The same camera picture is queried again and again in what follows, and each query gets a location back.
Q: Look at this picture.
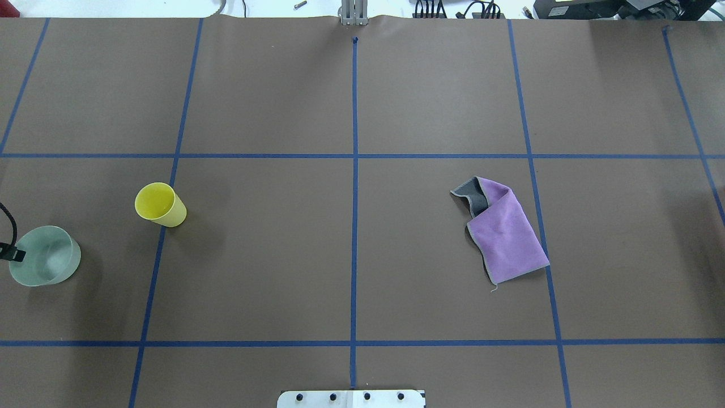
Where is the green bowl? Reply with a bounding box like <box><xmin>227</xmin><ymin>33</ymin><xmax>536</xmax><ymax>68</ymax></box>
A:
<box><xmin>8</xmin><ymin>226</ymin><xmax>82</xmax><ymax>287</ymax></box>

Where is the yellow plastic cup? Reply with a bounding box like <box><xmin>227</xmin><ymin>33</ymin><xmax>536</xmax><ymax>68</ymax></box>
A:
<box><xmin>134</xmin><ymin>182</ymin><xmax>188</xmax><ymax>228</ymax></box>

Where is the purple grey cloth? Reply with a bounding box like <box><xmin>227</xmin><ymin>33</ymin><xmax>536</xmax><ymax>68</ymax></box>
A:
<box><xmin>450</xmin><ymin>176</ymin><xmax>551</xmax><ymax>287</ymax></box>

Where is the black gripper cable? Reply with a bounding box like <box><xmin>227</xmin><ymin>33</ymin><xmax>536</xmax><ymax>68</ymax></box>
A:
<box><xmin>0</xmin><ymin>203</ymin><xmax>19</xmax><ymax>245</ymax></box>

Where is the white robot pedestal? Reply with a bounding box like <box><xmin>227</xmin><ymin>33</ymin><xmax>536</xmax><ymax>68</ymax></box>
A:
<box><xmin>276</xmin><ymin>389</ymin><xmax>427</xmax><ymax>407</ymax></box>

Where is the aluminium frame post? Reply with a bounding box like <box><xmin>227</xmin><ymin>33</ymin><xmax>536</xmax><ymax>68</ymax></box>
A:
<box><xmin>338</xmin><ymin>0</ymin><xmax>369</xmax><ymax>27</ymax></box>

